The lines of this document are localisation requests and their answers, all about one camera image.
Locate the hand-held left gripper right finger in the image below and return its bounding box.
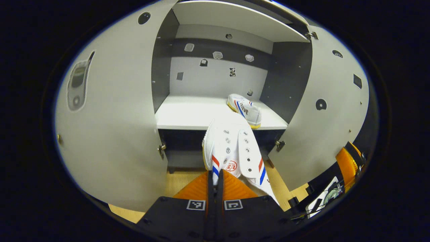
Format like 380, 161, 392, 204
215, 170, 297, 242

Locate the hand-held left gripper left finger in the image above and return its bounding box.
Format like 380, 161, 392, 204
136, 171, 215, 242

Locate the white shoe cabinet door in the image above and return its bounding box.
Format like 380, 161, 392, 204
268, 25, 370, 191
55, 2, 178, 212

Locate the white striped canvas shoe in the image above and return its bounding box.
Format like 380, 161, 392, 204
202, 119, 280, 206
227, 93, 262, 129

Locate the white shoe cabinet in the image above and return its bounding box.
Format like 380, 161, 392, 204
151, 0, 318, 173

